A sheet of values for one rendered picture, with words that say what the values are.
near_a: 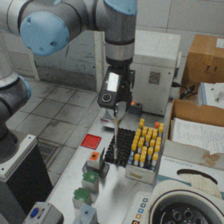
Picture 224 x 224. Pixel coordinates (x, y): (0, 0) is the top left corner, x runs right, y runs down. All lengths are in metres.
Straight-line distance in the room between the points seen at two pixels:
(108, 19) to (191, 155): 0.50
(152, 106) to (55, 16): 0.69
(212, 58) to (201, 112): 0.42
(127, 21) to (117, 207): 0.54
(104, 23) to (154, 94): 0.53
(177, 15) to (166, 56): 1.32
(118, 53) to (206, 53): 0.81
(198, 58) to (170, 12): 0.98
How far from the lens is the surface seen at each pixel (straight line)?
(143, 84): 0.93
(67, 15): 0.44
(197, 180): 0.70
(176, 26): 2.19
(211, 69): 1.28
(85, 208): 0.61
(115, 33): 0.49
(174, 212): 0.62
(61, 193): 0.76
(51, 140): 2.14
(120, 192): 0.74
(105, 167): 0.78
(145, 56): 0.87
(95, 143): 0.87
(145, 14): 2.20
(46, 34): 0.39
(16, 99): 0.83
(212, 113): 0.92
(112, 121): 0.88
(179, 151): 0.74
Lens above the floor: 1.53
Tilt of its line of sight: 41 degrees down
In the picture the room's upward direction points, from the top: straight up
